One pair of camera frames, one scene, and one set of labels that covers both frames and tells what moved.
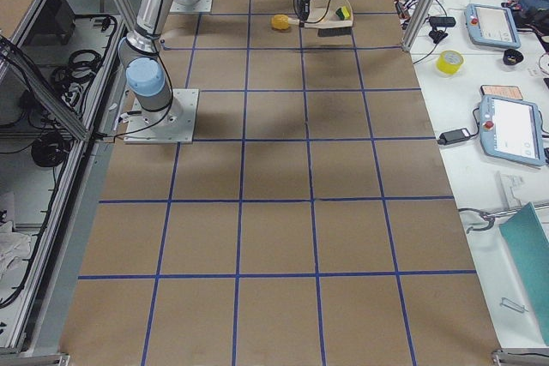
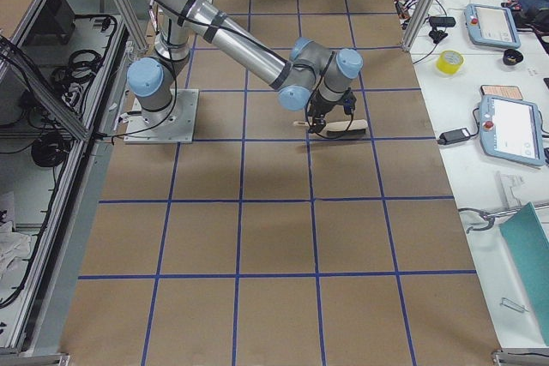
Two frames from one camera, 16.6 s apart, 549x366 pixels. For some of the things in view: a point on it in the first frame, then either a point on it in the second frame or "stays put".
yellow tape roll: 449,62 stays put
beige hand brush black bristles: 326,29 to 341,128
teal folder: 529,243 stays put
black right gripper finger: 302,18 to 317,124
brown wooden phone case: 502,92 stays put
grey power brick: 453,136 stays put
